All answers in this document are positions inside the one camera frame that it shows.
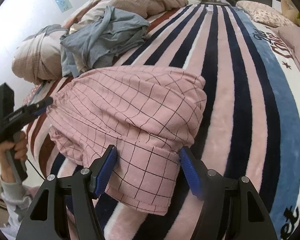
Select pink checked pants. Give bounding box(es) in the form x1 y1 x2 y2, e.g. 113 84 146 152
46 66 206 216

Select person's left hand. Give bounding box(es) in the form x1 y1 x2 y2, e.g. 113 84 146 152
0 132 27 183

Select beige pink rumpled duvet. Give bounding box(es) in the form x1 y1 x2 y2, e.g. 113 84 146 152
12 0 187 85

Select grey star-print left sleeve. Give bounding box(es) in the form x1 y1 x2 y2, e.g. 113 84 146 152
0 179 39 239

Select grey-blue crumpled garment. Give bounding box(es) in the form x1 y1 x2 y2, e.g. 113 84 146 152
60 6 149 77

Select floral pink pillow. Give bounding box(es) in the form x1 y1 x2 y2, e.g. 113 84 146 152
236 0 295 28

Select brown plush toy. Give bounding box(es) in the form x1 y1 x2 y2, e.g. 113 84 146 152
281 0 300 27

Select blue wall sticker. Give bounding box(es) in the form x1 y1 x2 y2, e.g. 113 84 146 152
55 0 72 13

